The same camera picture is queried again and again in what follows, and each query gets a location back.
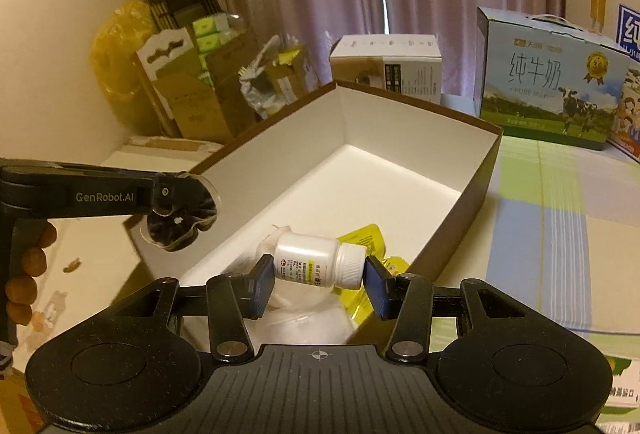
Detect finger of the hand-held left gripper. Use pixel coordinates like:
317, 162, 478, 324
150, 170, 206, 216

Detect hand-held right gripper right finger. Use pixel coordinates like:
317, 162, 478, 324
365, 255, 538, 363

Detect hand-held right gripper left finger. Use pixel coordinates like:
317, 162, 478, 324
107, 254, 275, 363

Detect yellow pouch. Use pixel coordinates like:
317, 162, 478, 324
340, 224, 416, 327

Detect white pill bottle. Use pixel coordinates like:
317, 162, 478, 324
274, 234, 367, 291

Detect white cloth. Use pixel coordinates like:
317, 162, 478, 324
225, 224, 353, 346

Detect brown storage box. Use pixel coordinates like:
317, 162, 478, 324
125, 81, 503, 346

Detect green and white box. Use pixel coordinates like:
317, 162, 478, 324
597, 354, 640, 417

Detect person's left hand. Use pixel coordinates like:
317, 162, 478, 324
5, 220, 57, 326

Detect flat cardboard carton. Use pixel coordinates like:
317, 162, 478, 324
100, 135, 226, 167

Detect cardboard box with hang tab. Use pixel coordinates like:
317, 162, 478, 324
132, 28, 223, 141

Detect crumpled foil bag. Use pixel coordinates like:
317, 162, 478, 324
237, 34, 282, 120

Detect yellow plastic bag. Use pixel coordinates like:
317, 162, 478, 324
90, 0, 161, 104

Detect checked tablecloth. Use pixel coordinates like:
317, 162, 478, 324
347, 91, 640, 434

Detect white appliance box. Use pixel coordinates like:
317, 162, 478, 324
329, 34, 443, 106

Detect light blue milk carton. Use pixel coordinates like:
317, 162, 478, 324
475, 6, 630, 152

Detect dark blue milk carton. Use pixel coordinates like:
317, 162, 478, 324
607, 4, 640, 163

